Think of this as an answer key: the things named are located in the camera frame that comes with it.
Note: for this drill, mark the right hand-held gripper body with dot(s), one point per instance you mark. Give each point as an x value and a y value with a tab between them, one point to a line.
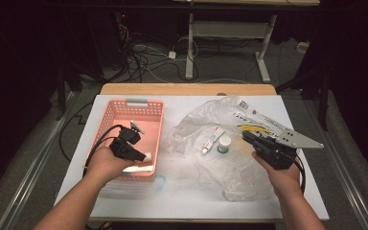
279	153

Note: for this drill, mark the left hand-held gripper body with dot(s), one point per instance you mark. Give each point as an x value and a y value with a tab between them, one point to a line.
124	147

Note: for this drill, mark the white jar with green label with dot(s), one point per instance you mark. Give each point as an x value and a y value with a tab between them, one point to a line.
224	142

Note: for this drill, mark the pink perforated plastic basket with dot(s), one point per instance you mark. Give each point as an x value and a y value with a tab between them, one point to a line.
147	121

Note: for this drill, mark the red and white tube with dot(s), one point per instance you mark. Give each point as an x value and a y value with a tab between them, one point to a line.
213	140

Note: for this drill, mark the clear plastic bag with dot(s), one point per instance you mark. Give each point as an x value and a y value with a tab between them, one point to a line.
204	179

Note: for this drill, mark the person's left hand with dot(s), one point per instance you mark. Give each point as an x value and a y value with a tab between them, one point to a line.
105	166

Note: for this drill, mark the person's right hand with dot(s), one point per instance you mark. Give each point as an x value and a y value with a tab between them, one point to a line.
284	182

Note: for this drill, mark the black stand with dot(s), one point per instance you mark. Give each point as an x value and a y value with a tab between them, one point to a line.
324	102
60	92

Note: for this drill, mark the white table cover sheet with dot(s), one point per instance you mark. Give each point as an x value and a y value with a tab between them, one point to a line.
188	207

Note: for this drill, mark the small white box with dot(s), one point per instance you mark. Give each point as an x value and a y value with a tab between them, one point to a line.
302	47

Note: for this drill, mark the white power adapter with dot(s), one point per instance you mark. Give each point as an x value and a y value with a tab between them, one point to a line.
172	55

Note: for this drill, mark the white-framed desk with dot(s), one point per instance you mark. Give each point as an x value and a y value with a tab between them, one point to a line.
226	28

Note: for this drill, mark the metal floor rail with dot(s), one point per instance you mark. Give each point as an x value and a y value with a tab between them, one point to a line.
351	191
28	179

